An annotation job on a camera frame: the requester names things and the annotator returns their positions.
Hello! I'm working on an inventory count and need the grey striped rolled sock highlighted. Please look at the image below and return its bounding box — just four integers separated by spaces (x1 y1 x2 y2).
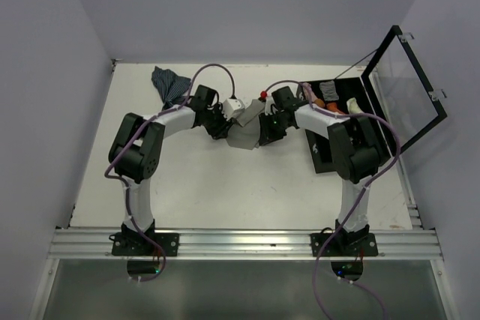
319 80 339 103

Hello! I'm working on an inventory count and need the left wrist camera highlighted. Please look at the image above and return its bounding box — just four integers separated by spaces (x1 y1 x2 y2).
222 98 245 120

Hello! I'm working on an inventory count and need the pale green rolled sock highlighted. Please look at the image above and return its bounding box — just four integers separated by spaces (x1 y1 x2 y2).
346 97 363 114

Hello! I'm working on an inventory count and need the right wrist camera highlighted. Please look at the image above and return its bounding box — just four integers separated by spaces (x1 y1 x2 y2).
259 91 275 115

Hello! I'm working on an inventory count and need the orange rolled sock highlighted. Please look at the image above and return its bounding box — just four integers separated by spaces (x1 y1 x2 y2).
325 102 343 115

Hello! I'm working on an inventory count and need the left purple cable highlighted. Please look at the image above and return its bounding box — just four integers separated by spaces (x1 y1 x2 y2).
103 63 237 282

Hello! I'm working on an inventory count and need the brown rolled sock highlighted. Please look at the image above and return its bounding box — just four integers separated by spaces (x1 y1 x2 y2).
314 99 326 109

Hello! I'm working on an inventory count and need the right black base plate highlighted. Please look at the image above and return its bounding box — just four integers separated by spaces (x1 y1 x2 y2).
310 226 379 257

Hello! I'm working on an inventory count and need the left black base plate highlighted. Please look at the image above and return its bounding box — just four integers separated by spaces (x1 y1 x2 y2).
109 225 180 257

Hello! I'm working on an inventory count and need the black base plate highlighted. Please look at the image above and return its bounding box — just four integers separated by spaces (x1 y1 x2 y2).
310 226 379 257
109 225 180 257

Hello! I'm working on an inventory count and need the black storage box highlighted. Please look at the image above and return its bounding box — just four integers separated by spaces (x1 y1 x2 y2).
292 84 390 183

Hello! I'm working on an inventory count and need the grey underwear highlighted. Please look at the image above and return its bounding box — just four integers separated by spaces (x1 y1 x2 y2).
226 99 264 151

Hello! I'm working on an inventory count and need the striped blue cloth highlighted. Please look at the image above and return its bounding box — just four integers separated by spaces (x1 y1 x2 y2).
151 66 191 110

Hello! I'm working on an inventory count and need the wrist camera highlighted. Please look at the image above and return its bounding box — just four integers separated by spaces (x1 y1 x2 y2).
222 98 245 120
259 91 275 115

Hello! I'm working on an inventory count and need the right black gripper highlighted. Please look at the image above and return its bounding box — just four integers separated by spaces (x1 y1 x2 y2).
259 109 290 144

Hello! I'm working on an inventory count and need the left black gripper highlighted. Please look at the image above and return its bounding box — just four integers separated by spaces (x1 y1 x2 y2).
203 103 235 139

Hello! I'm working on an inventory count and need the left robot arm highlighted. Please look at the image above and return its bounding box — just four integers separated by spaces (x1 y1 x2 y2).
105 85 233 255

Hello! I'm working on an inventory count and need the aluminium rail frame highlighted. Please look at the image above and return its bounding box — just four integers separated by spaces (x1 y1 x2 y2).
28 226 457 320

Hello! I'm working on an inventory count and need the glass box lid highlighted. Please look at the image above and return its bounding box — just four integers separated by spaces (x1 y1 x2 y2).
361 25 447 152

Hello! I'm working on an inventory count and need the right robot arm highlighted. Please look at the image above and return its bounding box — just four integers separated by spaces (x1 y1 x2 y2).
258 86 389 255

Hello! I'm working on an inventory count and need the pink rolled sock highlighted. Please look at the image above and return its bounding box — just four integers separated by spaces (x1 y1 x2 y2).
302 82 317 103

